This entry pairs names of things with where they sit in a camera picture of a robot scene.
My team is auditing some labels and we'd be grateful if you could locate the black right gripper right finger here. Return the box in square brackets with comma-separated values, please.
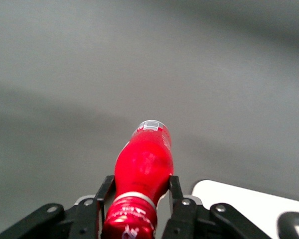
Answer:
[161, 175, 272, 239]

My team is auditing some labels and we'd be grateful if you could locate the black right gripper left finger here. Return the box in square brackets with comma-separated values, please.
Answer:
[0, 175, 115, 239]

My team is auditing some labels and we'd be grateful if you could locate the red coke bottle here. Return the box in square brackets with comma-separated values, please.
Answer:
[102, 119, 174, 239]

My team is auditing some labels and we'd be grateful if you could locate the white rectangular tray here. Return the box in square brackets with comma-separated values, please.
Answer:
[191, 179, 299, 239]

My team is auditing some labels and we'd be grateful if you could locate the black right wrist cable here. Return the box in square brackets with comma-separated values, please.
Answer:
[277, 211, 299, 239]

